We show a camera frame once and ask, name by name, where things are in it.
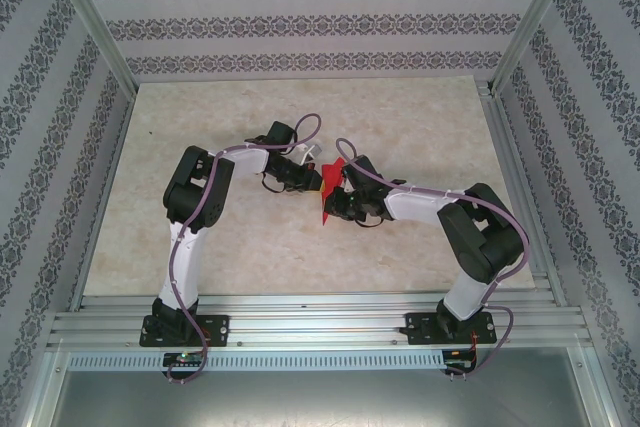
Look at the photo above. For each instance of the grey metal sheet panel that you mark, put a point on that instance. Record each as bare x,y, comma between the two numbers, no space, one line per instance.
320,397

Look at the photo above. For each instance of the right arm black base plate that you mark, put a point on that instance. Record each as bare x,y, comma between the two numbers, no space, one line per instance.
417,327

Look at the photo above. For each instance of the aluminium mounting rail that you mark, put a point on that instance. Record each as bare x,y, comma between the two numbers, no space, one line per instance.
320,319

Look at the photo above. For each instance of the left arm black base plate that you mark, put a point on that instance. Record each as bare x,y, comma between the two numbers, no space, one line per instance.
217,327

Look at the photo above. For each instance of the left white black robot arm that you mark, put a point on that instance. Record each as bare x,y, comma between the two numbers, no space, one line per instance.
185,262

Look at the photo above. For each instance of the aluminium side rail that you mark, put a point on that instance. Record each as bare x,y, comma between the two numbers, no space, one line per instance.
104,197
502,147

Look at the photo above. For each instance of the red cloth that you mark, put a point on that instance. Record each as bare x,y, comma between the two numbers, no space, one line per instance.
332,178

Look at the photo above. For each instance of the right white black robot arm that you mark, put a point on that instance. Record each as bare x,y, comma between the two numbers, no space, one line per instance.
465,292

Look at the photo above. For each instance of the aluminium frame post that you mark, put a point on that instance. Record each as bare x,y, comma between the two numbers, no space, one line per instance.
533,22
97,22

